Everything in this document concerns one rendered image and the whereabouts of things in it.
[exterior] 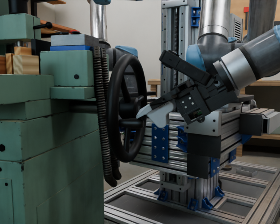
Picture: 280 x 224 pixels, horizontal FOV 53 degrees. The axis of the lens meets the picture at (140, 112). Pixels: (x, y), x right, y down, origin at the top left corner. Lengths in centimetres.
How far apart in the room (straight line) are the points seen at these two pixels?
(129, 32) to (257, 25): 332
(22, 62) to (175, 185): 101
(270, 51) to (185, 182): 99
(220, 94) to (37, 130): 42
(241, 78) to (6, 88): 46
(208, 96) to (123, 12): 383
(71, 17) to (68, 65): 407
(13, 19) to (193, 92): 56
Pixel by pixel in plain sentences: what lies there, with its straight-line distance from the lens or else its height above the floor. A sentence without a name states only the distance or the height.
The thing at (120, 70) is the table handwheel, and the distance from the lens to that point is 66.
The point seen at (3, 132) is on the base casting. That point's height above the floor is 77.
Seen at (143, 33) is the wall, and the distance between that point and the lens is 420.
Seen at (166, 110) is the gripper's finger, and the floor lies 82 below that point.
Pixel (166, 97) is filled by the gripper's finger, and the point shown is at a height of 85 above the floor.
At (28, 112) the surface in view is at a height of 82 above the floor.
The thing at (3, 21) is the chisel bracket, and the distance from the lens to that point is 92.
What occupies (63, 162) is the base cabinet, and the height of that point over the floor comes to 66.
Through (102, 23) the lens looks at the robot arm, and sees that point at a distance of 151.
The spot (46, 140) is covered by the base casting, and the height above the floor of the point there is 74.
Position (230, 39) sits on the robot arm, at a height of 104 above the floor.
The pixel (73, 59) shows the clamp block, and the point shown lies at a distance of 72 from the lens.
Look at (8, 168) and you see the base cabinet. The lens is 70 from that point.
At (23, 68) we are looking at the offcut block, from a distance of 69.
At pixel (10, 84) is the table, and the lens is 63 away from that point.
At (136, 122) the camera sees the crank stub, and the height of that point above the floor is 79.
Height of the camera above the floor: 89
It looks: 7 degrees down
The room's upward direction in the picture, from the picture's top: straight up
